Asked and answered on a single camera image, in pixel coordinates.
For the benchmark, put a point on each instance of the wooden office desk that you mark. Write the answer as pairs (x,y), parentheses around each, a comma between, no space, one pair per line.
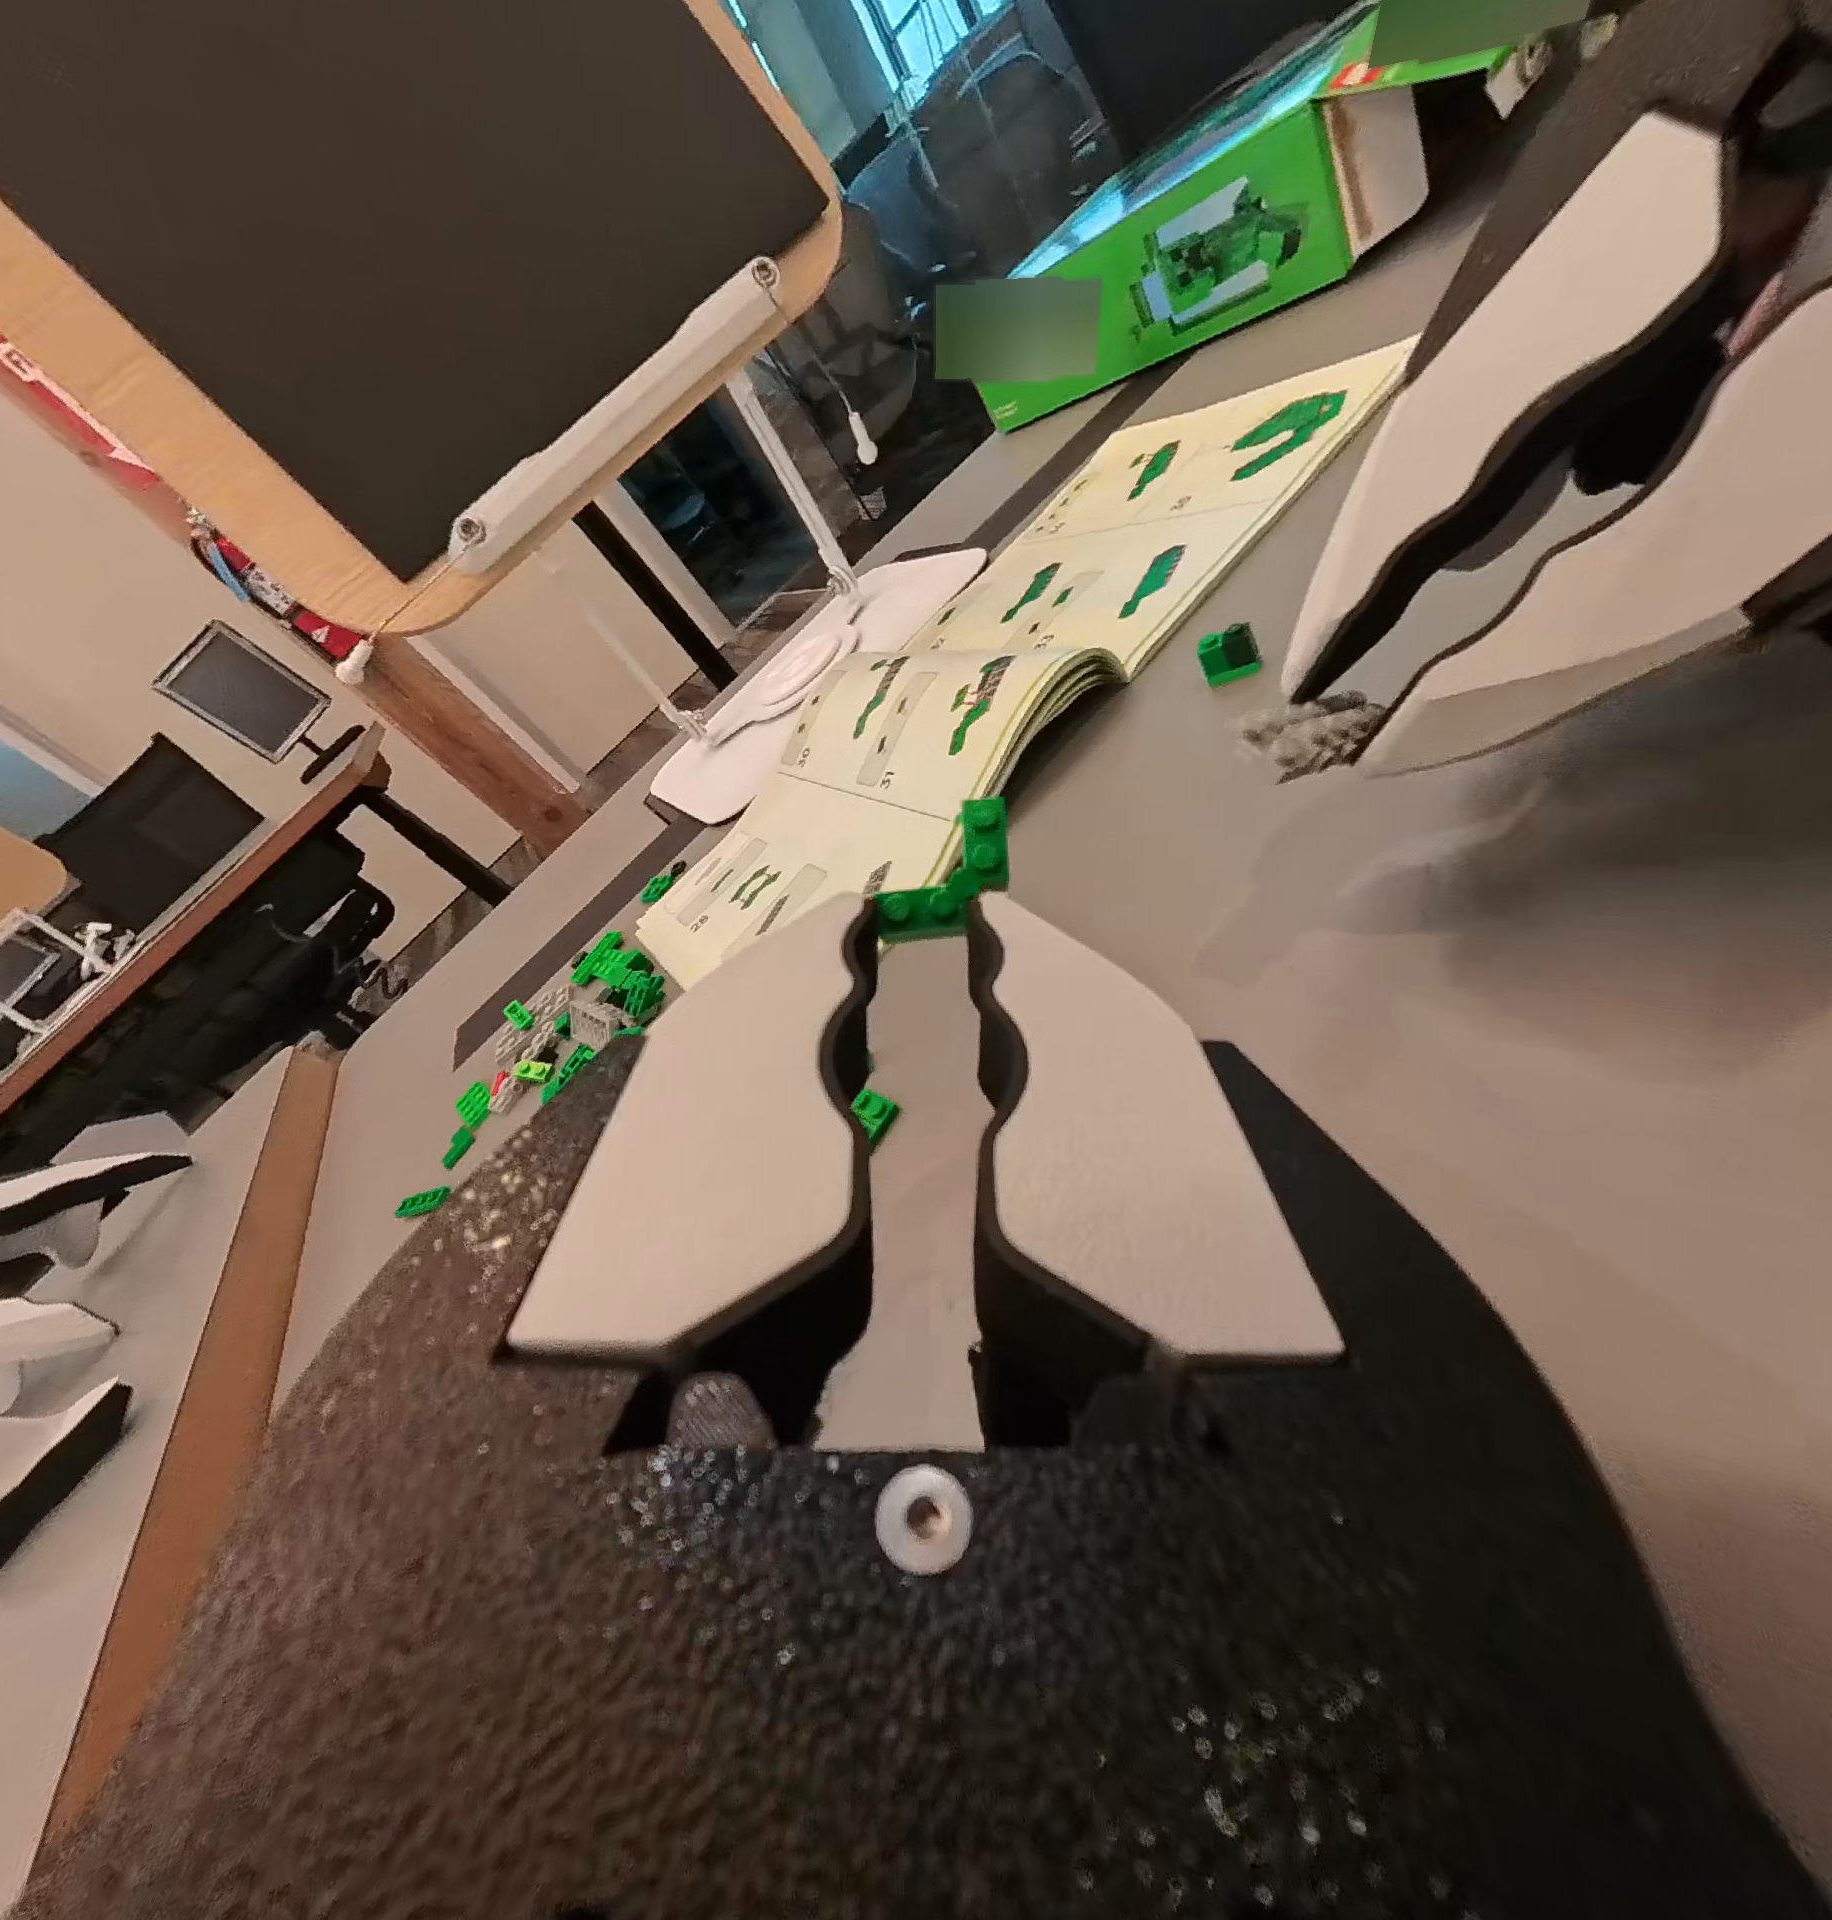
(179,940)

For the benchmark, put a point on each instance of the wooden post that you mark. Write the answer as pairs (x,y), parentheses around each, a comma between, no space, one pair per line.
(465,750)

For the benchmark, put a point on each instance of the black office chair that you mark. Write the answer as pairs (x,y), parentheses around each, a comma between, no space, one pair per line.
(151,841)

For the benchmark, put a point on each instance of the light grey brick plate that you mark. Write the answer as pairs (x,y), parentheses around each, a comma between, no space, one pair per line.
(1314,735)

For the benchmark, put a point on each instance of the green angled brick assembly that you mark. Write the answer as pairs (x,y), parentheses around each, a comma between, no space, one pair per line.
(984,847)

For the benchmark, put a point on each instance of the pale green instruction booklet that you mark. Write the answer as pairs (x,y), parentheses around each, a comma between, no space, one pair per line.
(884,750)

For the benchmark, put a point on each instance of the black wood-edged board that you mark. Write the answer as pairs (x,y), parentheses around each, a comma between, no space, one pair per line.
(330,226)

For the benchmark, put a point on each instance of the white desk lamp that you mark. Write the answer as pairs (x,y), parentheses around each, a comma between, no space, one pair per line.
(751,735)

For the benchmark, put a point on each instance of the green toy box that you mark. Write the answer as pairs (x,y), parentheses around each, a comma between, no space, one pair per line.
(1231,270)

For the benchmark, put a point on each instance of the wooden desk divider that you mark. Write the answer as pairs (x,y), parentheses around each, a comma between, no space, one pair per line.
(1,871)

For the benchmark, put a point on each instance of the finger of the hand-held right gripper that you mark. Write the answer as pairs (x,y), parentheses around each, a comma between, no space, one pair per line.
(1532,284)
(1755,481)

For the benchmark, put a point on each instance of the flat green toy brick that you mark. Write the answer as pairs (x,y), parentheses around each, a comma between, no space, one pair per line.
(876,1116)

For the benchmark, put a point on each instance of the wall-mounted monitor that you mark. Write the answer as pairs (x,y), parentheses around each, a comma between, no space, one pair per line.
(241,689)

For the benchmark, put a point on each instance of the spare finger plate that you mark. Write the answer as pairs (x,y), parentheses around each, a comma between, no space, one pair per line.
(47,1201)

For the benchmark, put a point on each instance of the grey desk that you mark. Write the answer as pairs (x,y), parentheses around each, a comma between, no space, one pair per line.
(1307,1050)

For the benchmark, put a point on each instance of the small green brick block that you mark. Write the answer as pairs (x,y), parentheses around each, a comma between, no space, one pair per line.
(1230,658)

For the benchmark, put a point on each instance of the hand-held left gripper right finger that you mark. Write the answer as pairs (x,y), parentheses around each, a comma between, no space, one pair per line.
(1142,1201)

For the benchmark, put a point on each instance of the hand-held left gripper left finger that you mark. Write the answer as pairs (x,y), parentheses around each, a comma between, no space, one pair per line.
(705,1187)

